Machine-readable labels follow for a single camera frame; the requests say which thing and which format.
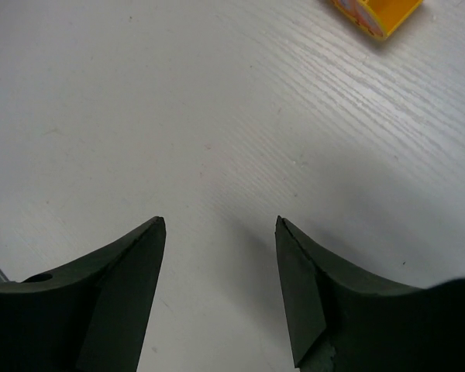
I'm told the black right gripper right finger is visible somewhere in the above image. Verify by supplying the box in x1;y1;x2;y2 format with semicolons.
275;217;465;371

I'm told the orange curved printed lego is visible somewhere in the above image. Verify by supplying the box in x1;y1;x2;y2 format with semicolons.
330;0;423;40

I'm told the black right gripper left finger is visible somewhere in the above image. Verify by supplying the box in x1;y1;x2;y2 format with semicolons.
0;217;166;371

